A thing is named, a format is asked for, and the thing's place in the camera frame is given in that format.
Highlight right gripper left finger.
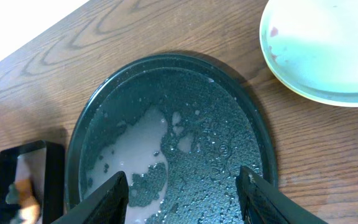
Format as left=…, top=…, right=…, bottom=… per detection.
left=52, top=171, right=129, bottom=224

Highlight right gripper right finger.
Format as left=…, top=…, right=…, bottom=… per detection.
left=236, top=166, right=326, bottom=224

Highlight green and yellow sponge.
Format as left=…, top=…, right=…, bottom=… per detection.
left=6, top=179, right=40, bottom=224

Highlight light blue plate top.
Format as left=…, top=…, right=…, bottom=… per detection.
left=266, top=61, right=358, bottom=108

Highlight light green plate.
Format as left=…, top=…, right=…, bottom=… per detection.
left=259, top=0, right=358, bottom=93

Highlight round black tray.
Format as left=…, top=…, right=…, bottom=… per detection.
left=65, top=54, right=278, bottom=223

